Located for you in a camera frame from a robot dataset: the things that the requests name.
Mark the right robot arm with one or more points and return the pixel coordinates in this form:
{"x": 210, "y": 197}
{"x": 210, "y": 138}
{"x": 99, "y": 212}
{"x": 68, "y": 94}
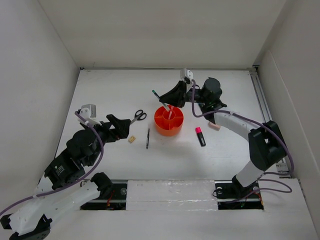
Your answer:
{"x": 265, "y": 141}

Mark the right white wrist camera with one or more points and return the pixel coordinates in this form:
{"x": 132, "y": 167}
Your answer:
{"x": 186, "y": 75}

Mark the pink translucent pen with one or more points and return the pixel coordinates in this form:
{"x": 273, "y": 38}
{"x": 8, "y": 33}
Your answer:
{"x": 171, "y": 113}

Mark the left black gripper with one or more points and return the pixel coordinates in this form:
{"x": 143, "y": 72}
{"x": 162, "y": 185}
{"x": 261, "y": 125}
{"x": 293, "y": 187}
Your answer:
{"x": 121, "y": 131}

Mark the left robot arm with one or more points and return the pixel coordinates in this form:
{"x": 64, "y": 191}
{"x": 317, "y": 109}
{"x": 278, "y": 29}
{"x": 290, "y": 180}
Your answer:
{"x": 47, "y": 205}

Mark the black handled scissors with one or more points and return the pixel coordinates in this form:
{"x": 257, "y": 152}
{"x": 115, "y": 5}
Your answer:
{"x": 139, "y": 116}

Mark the orange round compartment organizer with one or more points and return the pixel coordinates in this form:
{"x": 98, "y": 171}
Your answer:
{"x": 165, "y": 127}

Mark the pink capped black highlighter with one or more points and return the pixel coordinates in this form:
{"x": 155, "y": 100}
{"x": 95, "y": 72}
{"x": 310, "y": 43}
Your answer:
{"x": 200, "y": 136}

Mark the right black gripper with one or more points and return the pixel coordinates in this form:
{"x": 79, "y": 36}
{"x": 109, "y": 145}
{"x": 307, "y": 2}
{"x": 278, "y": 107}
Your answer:
{"x": 176, "y": 96}

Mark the small tan eraser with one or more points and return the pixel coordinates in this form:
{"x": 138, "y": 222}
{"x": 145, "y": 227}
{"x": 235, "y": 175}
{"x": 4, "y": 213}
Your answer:
{"x": 131, "y": 139}

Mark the aluminium side rail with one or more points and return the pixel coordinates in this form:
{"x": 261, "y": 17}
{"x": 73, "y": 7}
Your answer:
{"x": 281, "y": 166}

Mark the black clear gel pen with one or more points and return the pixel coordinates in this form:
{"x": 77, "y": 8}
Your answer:
{"x": 158, "y": 97}

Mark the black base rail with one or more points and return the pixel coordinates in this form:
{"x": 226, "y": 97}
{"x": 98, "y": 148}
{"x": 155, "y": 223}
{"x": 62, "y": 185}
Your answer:
{"x": 169, "y": 195}

